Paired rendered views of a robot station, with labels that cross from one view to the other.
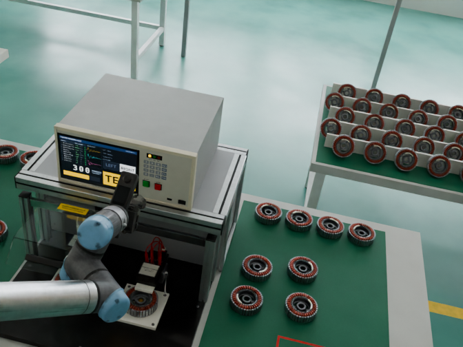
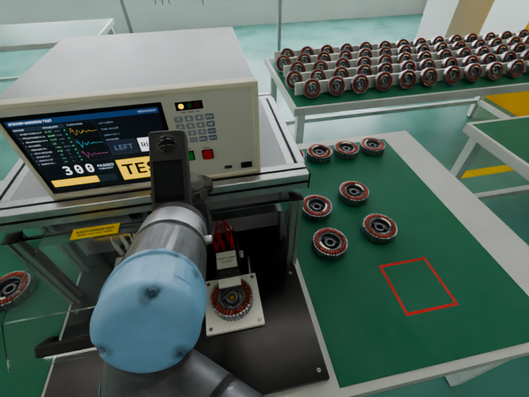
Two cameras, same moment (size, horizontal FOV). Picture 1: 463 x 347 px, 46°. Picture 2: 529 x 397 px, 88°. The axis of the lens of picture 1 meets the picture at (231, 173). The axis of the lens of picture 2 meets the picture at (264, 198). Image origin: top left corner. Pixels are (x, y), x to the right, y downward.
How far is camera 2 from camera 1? 1.12 m
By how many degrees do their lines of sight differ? 16
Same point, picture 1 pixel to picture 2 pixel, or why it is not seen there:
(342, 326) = (420, 230)
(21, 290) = not seen: outside the picture
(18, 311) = not seen: outside the picture
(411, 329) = (468, 207)
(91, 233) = (144, 328)
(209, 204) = (275, 156)
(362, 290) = (408, 190)
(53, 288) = not seen: outside the picture
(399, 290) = (432, 179)
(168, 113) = (176, 51)
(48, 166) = (31, 186)
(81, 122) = (38, 90)
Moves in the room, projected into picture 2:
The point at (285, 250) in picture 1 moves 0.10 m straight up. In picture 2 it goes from (325, 182) to (329, 162)
